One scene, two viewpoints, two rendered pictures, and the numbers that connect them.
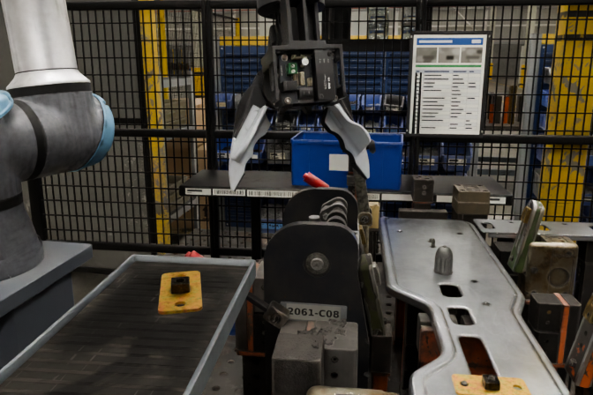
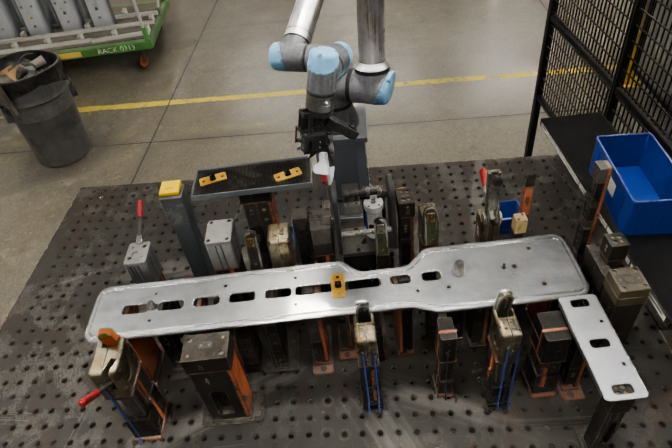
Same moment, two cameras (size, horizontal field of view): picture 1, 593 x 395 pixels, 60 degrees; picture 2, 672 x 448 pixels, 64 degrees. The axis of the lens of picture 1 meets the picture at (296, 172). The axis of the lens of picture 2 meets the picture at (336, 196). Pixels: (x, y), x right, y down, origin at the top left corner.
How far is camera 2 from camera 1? 1.52 m
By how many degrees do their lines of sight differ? 78
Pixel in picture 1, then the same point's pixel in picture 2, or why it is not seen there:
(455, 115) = not seen: outside the picture
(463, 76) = not seen: outside the picture
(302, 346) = (297, 213)
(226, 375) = (451, 235)
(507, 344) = (375, 295)
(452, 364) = (352, 274)
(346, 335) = (319, 226)
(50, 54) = (362, 57)
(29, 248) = not seen: hidden behind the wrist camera
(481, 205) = (613, 294)
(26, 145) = (340, 93)
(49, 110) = (356, 80)
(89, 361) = (250, 173)
